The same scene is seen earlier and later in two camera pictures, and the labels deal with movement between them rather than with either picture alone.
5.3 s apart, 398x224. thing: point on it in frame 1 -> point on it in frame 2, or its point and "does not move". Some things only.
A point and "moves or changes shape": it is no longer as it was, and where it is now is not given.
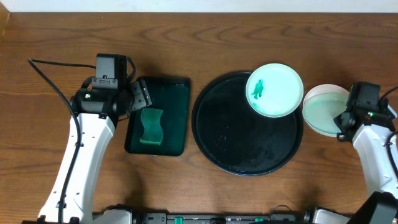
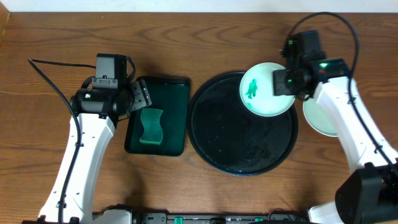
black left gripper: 140,94 does not move
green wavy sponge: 153,131 does not move
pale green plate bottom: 321,104 does not move
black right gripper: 338,118 -> 279,85
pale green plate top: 274,90 moves or changes shape
